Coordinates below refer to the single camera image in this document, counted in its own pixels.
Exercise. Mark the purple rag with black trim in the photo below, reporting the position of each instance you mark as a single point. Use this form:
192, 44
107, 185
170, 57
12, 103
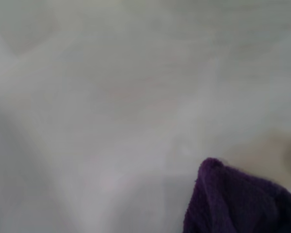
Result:
232, 206

